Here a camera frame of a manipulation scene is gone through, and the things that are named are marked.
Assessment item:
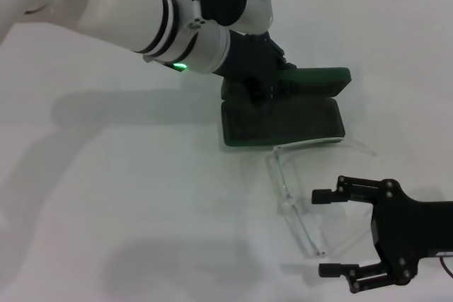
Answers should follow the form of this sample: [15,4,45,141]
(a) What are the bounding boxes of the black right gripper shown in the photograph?
[310,174,453,295]

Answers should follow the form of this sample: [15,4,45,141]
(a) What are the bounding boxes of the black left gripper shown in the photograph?
[211,29,299,109]

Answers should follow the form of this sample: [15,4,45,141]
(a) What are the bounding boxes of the green glasses case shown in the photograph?
[219,66,352,148]

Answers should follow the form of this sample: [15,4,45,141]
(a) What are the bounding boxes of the clear white plastic glasses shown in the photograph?
[265,137,378,259]

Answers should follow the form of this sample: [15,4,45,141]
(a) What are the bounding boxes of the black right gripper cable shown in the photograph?
[438,254,453,277]

